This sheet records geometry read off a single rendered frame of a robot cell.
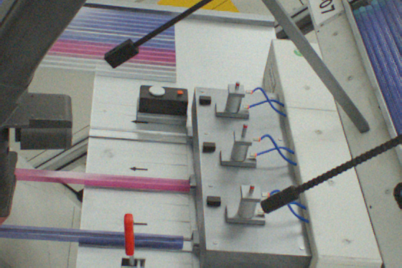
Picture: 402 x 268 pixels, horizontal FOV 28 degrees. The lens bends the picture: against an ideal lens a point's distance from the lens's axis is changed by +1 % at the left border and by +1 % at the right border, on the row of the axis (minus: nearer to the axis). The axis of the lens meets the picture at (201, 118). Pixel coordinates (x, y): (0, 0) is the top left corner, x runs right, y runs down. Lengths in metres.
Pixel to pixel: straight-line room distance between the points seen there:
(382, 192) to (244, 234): 0.22
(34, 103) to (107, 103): 0.38
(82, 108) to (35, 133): 1.72
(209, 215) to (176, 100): 0.26
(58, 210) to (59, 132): 0.88
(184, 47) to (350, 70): 0.31
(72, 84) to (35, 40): 1.81
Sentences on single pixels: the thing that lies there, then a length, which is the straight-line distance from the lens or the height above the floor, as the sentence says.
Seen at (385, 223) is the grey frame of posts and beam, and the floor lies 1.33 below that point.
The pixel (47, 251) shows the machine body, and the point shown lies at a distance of 1.72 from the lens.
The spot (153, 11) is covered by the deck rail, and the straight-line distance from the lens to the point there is 1.54.
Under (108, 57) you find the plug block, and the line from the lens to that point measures 1.12.
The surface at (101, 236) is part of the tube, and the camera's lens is 1.08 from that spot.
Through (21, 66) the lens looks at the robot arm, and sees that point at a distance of 0.83.
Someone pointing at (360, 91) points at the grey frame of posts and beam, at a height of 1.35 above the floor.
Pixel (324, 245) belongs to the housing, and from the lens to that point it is 1.03.
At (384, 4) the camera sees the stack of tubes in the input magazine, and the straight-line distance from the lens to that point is 1.39.
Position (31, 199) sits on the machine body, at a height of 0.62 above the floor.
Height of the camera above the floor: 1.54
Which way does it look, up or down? 19 degrees down
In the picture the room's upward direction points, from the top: 60 degrees clockwise
